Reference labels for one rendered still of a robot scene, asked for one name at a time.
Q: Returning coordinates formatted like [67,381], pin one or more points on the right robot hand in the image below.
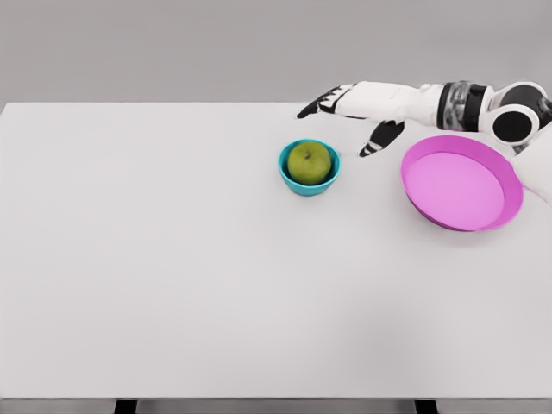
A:
[371,101]

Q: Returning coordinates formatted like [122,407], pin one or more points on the green apple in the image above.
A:
[309,162]

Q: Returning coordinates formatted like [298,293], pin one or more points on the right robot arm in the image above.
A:
[474,108]

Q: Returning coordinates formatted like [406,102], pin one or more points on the blue bowl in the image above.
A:
[302,186]

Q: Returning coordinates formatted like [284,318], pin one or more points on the pink plate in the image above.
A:
[457,185]

